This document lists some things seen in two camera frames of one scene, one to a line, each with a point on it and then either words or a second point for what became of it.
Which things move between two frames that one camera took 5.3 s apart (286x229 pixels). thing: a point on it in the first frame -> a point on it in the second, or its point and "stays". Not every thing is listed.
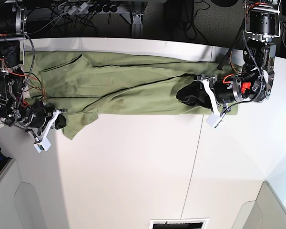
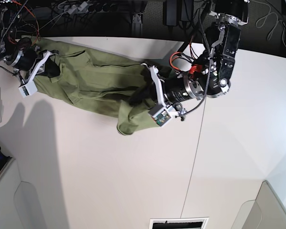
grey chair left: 15,204 stays
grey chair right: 267,212 stays
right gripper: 194,94 -> 149,91
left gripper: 60,121 -> 52,69
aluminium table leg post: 137,26 stays
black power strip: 109,8 stays
